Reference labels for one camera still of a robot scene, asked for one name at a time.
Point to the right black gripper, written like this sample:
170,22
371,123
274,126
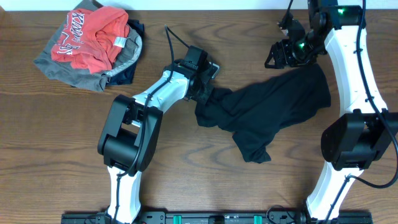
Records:
284,58

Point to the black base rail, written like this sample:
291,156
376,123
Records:
271,217

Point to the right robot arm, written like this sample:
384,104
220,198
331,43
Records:
365,127

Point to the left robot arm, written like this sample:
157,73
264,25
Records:
129,137

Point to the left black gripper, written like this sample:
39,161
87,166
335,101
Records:
208,94

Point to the black t-shirt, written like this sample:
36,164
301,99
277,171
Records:
257,112

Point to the dark navy folded garment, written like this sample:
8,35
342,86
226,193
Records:
126,61

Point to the red printed t-shirt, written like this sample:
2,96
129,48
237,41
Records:
87,40

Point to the grey folded garment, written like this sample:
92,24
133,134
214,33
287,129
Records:
62,71

